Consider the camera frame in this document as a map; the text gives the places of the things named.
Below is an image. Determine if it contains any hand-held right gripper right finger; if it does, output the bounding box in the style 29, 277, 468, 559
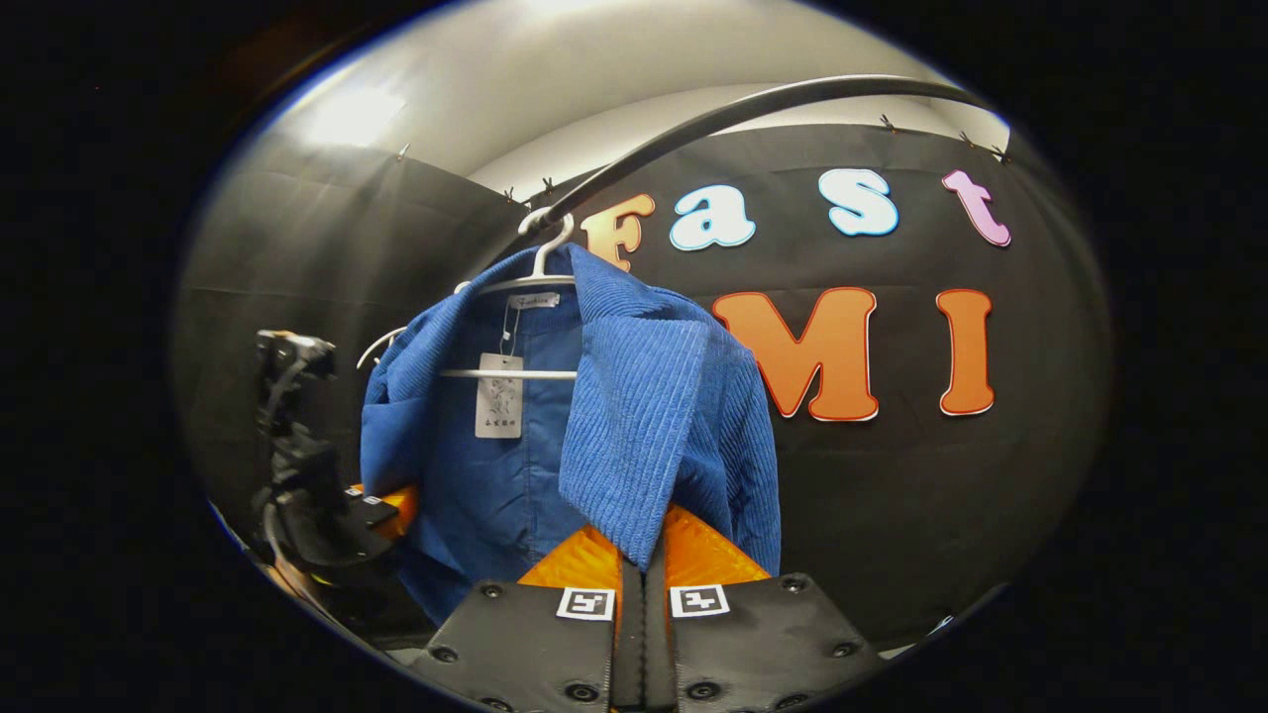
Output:
644, 505, 888, 713

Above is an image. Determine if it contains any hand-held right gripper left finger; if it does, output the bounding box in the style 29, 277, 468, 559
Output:
411, 525, 645, 713

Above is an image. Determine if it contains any blue corduroy jacket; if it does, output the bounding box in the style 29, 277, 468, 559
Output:
359, 243, 784, 625

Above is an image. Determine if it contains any white plastic clothes hanger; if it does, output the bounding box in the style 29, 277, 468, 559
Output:
355, 325, 409, 371
441, 208, 579, 382

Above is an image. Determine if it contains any black metal clothes rack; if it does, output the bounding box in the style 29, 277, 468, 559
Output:
515, 74, 997, 239

